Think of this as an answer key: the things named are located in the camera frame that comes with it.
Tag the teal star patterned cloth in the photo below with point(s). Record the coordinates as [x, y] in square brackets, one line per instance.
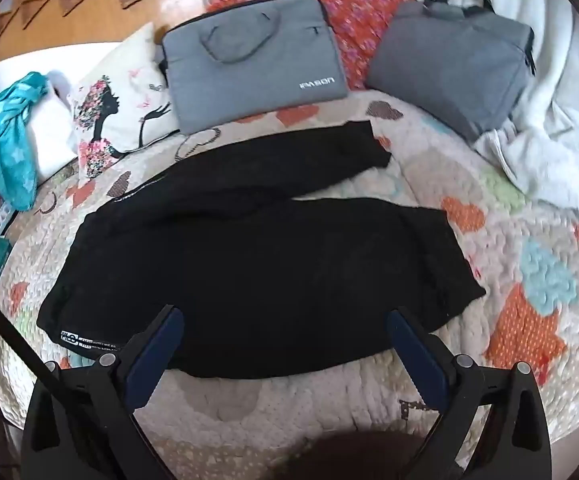
[6, 150]

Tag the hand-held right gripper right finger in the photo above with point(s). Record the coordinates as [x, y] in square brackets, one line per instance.
[415, 355]

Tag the white pillow with lady print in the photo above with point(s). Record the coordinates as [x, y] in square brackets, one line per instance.
[129, 90]

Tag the white blanket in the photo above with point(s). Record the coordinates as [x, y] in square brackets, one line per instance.
[564, 60]

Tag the black pants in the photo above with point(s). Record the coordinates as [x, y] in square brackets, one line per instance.
[269, 260]

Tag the wooden staircase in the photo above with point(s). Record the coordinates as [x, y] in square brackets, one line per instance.
[94, 5]

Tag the heart patterned quilt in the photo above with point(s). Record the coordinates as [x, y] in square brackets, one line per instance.
[279, 420]

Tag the white towel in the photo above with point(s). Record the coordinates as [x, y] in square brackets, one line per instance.
[544, 170]

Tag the red floral blanket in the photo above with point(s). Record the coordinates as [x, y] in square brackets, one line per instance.
[359, 0]

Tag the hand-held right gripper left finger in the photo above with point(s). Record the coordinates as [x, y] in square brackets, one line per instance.
[158, 352]

